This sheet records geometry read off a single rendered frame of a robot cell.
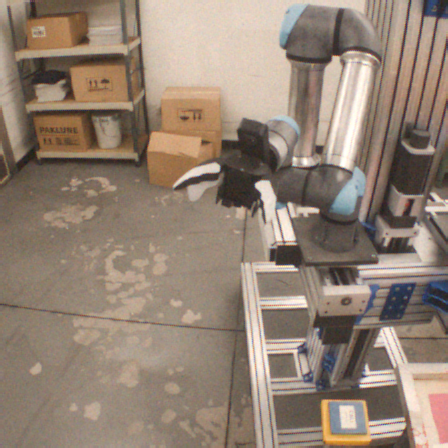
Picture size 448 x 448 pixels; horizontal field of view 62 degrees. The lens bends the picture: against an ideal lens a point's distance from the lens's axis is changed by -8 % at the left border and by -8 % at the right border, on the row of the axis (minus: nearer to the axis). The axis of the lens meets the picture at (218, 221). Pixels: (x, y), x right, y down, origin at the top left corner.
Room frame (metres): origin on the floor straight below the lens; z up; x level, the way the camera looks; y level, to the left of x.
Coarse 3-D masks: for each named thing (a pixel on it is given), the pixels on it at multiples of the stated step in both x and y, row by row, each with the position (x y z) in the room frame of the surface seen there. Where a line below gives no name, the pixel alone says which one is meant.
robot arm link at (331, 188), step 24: (360, 24) 0.92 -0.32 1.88; (360, 48) 0.88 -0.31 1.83; (360, 72) 0.85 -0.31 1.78; (336, 96) 0.84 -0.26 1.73; (360, 96) 0.81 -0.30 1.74; (336, 120) 0.79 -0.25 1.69; (360, 120) 0.78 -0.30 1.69; (336, 144) 0.75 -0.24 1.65; (336, 168) 0.71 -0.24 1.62; (312, 192) 0.69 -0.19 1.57; (336, 192) 0.68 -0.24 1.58
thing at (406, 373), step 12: (396, 372) 0.65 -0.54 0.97; (408, 372) 0.63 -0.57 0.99; (420, 372) 0.63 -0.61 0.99; (432, 372) 0.62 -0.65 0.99; (444, 372) 0.62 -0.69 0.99; (408, 384) 0.59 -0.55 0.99; (408, 396) 0.55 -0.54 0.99; (408, 408) 0.51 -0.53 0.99; (408, 420) 0.48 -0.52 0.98; (420, 420) 0.47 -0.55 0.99; (408, 432) 0.45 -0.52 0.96; (420, 432) 0.44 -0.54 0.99; (420, 444) 0.40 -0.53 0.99
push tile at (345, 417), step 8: (336, 408) 0.54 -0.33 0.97; (344, 408) 0.54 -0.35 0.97; (352, 408) 0.54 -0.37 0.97; (360, 408) 0.54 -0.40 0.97; (336, 416) 0.52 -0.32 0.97; (344, 416) 0.52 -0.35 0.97; (352, 416) 0.51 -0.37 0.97; (360, 416) 0.51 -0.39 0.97; (336, 424) 0.49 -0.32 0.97; (344, 424) 0.49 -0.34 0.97; (352, 424) 0.49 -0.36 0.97; (360, 424) 0.49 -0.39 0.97; (336, 432) 0.47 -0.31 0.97; (344, 432) 0.47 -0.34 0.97; (352, 432) 0.47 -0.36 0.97; (360, 432) 0.46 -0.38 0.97
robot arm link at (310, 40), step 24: (288, 24) 0.97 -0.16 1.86; (312, 24) 0.95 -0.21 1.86; (336, 24) 0.93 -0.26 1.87; (288, 48) 0.99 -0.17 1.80; (312, 48) 0.95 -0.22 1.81; (336, 48) 0.93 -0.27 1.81; (312, 72) 0.96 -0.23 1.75; (312, 96) 0.96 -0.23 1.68; (312, 120) 0.97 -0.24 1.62; (312, 144) 0.97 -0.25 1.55; (312, 168) 0.96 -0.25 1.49
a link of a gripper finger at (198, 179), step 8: (192, 168) 0.57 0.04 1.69; (200, 168) 0.57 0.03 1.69; (208, 168) 0.57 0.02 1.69; (216, 168) 0.57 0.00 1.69; (184, 176) 0.54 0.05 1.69; (192, 176) 0.54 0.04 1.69; (200, 176) 0.55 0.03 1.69; (208, 176) 0.56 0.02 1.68; (216, 176) 0.56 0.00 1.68; (176, 184) 0.53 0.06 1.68; (184, 184) 0.53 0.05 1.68; (192, 184) 0.55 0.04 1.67; (200, 184) 0.56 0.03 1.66; (208, 184) 0.57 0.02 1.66; (216, 184) 0.58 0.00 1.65; (192, 192) 0.56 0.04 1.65; (200, 192) 0.57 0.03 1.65; (192, 200) 0.56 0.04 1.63
